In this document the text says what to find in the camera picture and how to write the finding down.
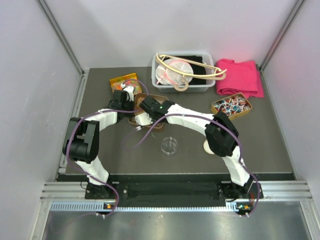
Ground round white mesh bag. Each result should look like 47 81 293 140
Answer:
155 57 194 86

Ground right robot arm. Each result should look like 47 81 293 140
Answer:
135 96 255 198

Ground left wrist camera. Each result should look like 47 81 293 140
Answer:
120 83 135 102

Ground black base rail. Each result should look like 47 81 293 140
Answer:
85 173 264 208

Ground clear round container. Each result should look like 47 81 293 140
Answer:
160 137 178 157

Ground gold tin pastel gummies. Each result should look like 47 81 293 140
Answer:
128 92 170 132

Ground gold tin wrapped candies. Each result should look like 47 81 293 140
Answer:
210 93 253 120

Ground grey plastic basket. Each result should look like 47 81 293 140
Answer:
151 52 216 94

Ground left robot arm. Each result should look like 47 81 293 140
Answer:
62 86 134 199

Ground gold tin colourful gummies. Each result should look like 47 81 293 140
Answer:
109 73 143 95

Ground white round lid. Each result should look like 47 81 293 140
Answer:
203 140 215 155

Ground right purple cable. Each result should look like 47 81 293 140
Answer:
121 113 263 217

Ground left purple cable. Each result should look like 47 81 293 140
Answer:
48 79 148 233

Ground purple cable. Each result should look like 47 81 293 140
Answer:
121 113 263 217
48 79 148 233

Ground black cloth in basket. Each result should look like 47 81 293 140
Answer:
169 55 206 75

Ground wooden clothes hanger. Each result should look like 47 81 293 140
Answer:
151 52 226 93

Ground pink cloth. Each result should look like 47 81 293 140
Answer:
215 58 265 98

